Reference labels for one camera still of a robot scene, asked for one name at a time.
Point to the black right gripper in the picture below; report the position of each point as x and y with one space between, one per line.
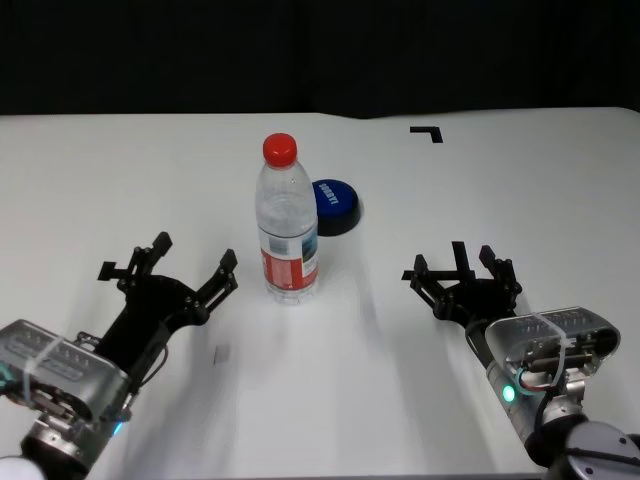
480 305

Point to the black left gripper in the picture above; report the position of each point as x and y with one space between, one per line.
150 310

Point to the clear water bottle red cap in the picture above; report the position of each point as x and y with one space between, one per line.
287 235

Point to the black L-shaped tape mark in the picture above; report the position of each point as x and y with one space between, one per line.
432 131

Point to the blue round lid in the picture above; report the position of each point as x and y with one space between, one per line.
335 200

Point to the black curtain backdrop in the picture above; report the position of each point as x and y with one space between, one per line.
150 50

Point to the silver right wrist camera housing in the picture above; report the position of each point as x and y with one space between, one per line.
550 335

